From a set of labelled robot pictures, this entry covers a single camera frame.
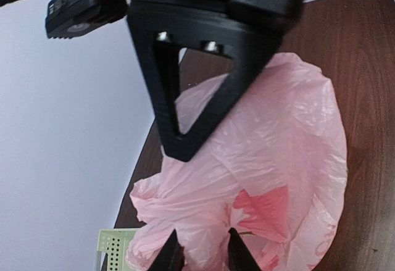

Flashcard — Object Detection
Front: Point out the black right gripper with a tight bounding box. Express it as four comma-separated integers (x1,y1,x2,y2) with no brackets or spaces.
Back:
127,0,303,162

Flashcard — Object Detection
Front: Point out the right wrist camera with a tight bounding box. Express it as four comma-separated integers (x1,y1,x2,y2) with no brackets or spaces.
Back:
45,0,127,39

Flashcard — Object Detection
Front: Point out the green perforated plastic basket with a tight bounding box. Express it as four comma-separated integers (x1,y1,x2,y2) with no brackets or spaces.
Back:
95,228,137,271

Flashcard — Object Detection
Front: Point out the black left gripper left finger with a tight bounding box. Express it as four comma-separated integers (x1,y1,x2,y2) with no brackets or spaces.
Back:
148,230,185,271

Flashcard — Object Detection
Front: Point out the pink plastic bag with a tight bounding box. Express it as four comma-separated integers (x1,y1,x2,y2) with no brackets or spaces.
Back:
125,53,347,270

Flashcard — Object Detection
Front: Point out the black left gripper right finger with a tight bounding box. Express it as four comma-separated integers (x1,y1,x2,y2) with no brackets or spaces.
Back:
228,228,261,271

